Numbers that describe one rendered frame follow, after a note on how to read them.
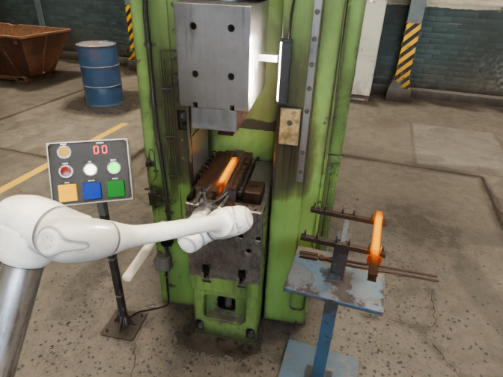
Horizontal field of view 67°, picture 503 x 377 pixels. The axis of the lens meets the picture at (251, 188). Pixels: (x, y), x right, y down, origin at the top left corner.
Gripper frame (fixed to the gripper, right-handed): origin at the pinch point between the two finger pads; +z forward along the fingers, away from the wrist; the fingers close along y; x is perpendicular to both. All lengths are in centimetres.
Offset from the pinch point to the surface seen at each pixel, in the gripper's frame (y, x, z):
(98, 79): -285, -58, 372
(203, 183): -9.2, -1.8, 8.0
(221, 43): 1, 63, 5
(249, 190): 13.8, -1.8, 7.0
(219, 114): 0.2, 34.7, 5.2
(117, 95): -268, -85, 390
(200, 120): -8.2, 31.2, 5.2
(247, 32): 11, 68, 5
